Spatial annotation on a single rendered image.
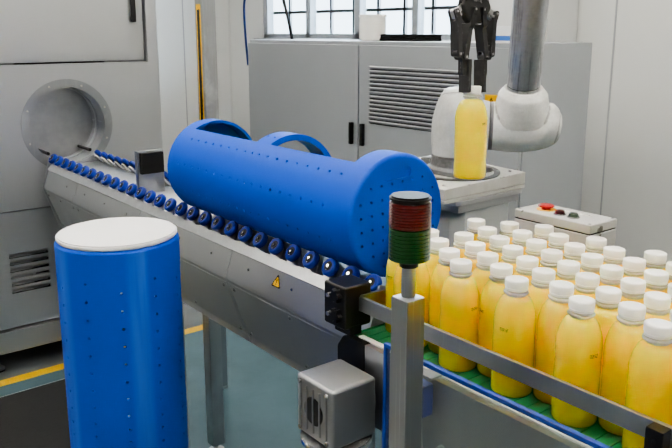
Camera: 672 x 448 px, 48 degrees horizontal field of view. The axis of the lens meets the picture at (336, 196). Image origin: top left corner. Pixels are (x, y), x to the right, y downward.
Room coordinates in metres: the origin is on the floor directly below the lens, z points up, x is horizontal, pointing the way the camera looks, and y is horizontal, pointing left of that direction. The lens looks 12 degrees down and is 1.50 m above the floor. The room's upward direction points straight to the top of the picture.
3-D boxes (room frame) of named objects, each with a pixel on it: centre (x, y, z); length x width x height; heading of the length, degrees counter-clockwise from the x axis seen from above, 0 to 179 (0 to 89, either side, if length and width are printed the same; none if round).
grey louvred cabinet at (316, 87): (4.27, -0.31, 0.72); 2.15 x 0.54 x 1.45; 40
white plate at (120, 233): (1.73, 0.52, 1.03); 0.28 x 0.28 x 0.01
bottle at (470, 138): (1.63, -0.29, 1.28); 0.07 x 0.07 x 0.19
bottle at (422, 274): (1.38, -0.15, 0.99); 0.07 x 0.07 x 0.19
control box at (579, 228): (1.64, -0.51, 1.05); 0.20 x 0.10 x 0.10; 38
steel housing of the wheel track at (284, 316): (2.45, 0.49, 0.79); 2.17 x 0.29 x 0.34; 38
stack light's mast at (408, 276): (1.10, -0.11, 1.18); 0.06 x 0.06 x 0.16
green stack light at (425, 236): (1.10, -0.11, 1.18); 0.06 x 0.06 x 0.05
